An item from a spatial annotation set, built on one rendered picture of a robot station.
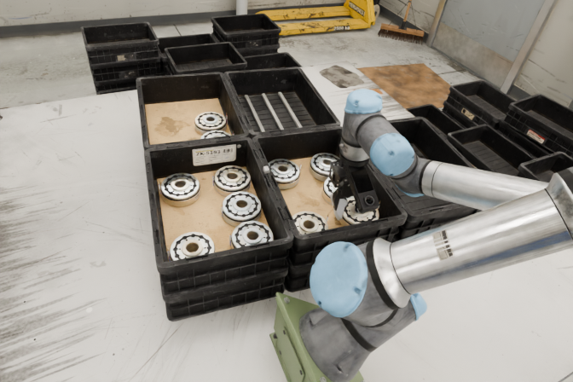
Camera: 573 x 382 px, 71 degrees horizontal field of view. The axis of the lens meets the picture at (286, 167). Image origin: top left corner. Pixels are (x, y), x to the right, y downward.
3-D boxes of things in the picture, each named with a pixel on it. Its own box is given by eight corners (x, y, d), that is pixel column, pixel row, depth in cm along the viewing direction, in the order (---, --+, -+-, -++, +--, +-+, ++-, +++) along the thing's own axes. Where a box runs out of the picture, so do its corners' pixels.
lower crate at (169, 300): (286, 297, 104) (291, 269, 97) (167, 327, 95) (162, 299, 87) (247, 192, 132) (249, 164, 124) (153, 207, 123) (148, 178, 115)
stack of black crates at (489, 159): (516, 215, 218) (548, 168, 196) (477, 230, 206) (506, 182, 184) (463, 169, 244) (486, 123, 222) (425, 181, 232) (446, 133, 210)
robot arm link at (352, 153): (380, 144, 89) (346, 151, 87) (377, 160, 92) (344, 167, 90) (365, 125, 94) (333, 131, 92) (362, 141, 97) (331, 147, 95)
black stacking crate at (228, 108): (248, 166, 125) (250, 137, 118) (149, 180, 116) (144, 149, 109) (222, 100, 153) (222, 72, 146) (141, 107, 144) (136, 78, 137)
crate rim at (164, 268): (144, 155, 110) (143, 148, 108) (250, 142, 119) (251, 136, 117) (158, 276, 82) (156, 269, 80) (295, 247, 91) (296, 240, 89)
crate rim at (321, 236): (408, 223, 100) (410, 217, 98) (295, 247, 91) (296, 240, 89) (341, 131, 128) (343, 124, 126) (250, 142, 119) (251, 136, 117)
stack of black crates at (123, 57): (156, 83, 285) (148, 21, 255) (166, 106, 265) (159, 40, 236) (95, 92, 269) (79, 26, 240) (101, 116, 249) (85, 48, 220)
